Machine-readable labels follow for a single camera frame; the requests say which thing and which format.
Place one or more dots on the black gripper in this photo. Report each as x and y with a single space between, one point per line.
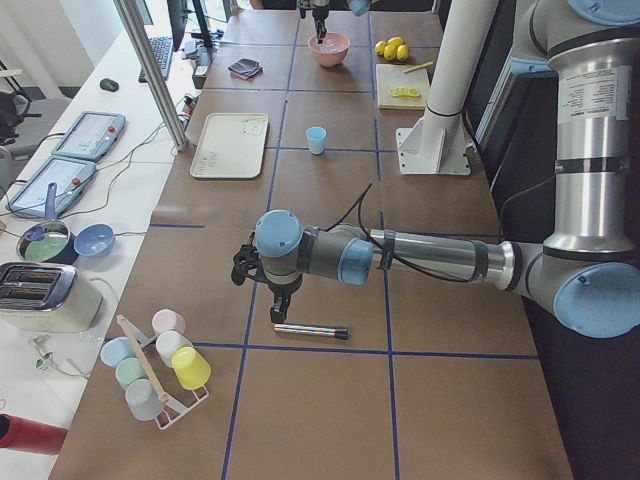
319 11
281 289

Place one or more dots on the steel muddler with black tip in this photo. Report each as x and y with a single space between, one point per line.
341 333

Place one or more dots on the pink bowl of ice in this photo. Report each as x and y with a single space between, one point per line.
331 51

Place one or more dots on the yellow cup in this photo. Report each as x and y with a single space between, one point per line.
191 368

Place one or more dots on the light blue plastic cup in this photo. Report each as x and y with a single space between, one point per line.
316 139

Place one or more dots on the white cup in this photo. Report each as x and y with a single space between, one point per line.
168 343

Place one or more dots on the pink cup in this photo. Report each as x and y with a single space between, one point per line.
166 320

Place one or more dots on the white cup rack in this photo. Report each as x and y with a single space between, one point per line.
174 408

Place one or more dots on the green cup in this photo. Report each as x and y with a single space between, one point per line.
128 371

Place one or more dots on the grey cup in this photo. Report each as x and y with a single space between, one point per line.
142 400

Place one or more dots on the blue cup on rack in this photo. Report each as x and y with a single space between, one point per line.
115 351

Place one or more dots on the yellow lemons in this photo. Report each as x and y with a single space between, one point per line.
395 49

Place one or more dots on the grey folded cloth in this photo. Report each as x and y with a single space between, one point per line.
245 68

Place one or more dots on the wooden cutting board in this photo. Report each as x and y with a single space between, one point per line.
389 77

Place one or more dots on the lemon slices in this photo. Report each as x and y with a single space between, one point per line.
404 92

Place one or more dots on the yellow knife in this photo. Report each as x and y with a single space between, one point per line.
418 67

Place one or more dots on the cream bear tray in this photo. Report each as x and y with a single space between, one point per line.
231 146

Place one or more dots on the black keyboard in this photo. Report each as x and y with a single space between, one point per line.
162 48

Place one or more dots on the blue bowl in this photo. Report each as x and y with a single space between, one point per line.
95 240

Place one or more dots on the black computer mouse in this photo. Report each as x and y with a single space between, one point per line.
109 85

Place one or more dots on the blue saucepan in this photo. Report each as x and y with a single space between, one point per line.
50 241

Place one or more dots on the cream toaster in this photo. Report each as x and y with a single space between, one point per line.
53 298

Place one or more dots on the near teach pendant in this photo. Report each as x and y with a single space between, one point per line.
71 176

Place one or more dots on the teach pendant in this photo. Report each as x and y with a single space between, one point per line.
91 136
71 176

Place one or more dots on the far teach pendant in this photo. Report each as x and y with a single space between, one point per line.
91 136

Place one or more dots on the red cylinder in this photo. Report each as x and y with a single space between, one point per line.
26 435

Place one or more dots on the white camera pole mount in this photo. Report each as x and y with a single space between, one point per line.
435 145

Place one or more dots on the aluminium frame post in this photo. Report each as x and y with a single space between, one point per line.
135 29

